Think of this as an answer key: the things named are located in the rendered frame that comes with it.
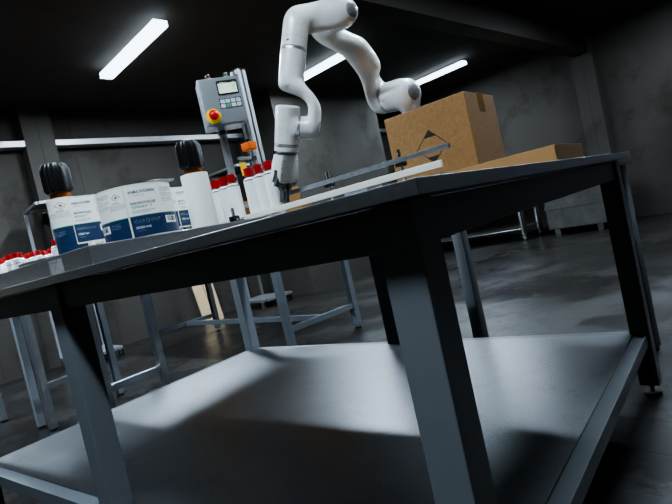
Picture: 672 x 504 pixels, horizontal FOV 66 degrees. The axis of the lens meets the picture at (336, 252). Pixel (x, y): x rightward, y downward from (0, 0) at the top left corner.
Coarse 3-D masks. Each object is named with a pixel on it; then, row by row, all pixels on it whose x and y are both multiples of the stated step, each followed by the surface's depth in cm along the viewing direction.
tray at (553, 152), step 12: (564, 144) 123; (576, 144) 132; (516, 156) 122; (528, 156) 120; (540, 156) 118; (552, 156) 117; (564, 156) 121; (576, 156) 130; (468, 168) 129; (480, 168) 127
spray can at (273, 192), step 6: (264, 162) 186; (270, 162) 187; (264, 168) 187; (270, 168) 186; (264, 174) 186; (270, 174) 185; (264, 180) 187; (270, 180) 186; (270, 186) 186; (270, 192) 186; (276, 192) 186; (270, 198) 186; (276, 198) 186; (270, 204) 187; (276, 204) 186; (282, 204) 187
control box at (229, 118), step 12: (204, 84) 202; (204, 96) 202; (216, 96) 203; (228, 96) 205; (204, 108) 202; (216, 108) 203; (228, 108) 205; (240, 108) 206; (204, 120) 205; (216, 120) 203; (228, 120) 204; (240, 120) 206
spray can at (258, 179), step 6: (258, 168) 189; (258, 174) 189; (258, 180) 189; (258, 186) 189; (264, 186) 189; (258, 192) 189; (264, 192) 189; (258, 198) 190; (264, 198) 189; (264, 204) 189
